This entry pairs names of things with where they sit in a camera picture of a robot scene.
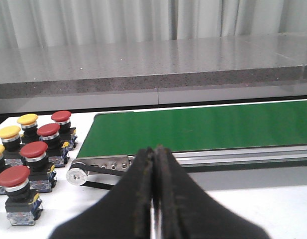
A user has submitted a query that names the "grey stone counter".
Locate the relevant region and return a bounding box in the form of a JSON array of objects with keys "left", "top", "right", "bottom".
[{"left": 0, "top": 32, "right": 307, "bottom": 114}]

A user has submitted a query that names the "black drive belt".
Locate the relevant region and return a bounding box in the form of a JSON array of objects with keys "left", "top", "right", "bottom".
[{"left": 66, "top": 163, "right": 126, "bottom": 190}]

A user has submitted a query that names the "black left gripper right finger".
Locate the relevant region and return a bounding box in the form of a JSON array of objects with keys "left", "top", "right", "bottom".
[{"left": 154, "top": 147, "right": 269, "bottom": 239}]

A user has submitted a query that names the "white curtain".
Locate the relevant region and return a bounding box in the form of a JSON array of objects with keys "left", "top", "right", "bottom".
[{"left": 0, "top": 0, "right": 307, "bottom": 49}]

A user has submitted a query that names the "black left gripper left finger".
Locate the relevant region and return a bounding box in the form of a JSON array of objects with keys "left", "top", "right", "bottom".
[{"left": 50, "top": 148, "right": 153, "bottom": 239}]

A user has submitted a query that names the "green conveyor belt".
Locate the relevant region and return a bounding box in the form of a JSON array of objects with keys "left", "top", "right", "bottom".
[{"left": 71, "top": 100, "right": 307, "bottom": 172}]

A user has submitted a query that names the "red mushroom push button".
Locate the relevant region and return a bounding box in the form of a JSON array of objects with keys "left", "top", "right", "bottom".
[
  {"left": 19, "top": 141, "right": 57, "bottom": 193},
  {"left": 37, "top": 123, "right": 69, "bottom": 167},
  {"left": 0, "top": 166, "right": 43, "bottom": 226},
  {"left": 51, "top": 111, "right": 77, "bottom": 150}
]

